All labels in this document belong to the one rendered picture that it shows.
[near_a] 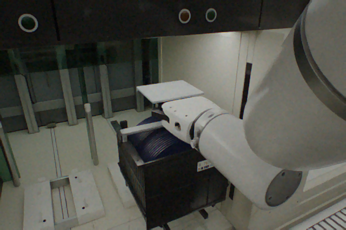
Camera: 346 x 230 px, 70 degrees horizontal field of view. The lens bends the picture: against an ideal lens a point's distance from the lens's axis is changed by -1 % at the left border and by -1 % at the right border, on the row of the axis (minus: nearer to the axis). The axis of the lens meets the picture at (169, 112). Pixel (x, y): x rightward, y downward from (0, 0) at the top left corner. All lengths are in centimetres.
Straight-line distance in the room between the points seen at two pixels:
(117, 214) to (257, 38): 61
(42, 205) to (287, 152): 76
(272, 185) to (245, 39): 34
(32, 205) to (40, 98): 61
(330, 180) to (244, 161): 77
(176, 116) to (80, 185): 53
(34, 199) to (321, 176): 97
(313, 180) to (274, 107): 88
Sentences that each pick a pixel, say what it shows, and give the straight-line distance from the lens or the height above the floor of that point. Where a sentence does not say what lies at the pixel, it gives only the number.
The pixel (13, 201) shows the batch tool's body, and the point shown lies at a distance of 98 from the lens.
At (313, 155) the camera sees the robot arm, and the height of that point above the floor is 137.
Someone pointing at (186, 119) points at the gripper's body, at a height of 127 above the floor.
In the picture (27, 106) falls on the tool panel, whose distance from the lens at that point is 130.
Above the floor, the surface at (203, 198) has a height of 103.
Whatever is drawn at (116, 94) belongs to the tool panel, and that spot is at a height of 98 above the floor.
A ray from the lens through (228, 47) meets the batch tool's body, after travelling 62.
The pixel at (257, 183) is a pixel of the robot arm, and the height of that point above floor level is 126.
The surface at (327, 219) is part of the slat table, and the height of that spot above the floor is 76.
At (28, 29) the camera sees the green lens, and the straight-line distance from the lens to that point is 37.
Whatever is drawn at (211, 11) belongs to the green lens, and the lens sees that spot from 45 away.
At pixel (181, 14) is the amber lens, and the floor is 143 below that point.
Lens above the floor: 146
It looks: 25 degrees down
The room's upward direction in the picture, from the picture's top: straight up
